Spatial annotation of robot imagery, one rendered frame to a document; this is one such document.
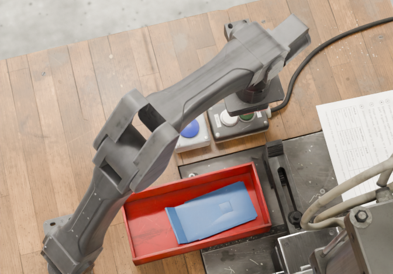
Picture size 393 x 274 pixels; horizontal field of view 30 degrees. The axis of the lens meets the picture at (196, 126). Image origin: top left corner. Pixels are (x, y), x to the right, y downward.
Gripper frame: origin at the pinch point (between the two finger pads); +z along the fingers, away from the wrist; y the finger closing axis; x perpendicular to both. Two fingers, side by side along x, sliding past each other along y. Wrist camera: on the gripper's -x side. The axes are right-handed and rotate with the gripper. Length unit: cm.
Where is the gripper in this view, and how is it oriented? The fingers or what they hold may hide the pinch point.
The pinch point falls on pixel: (248, 106)
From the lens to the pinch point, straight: 134.1
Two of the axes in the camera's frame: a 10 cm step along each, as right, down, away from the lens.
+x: 2.5, 9.2, -3.1
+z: 0.1, 3.2, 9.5
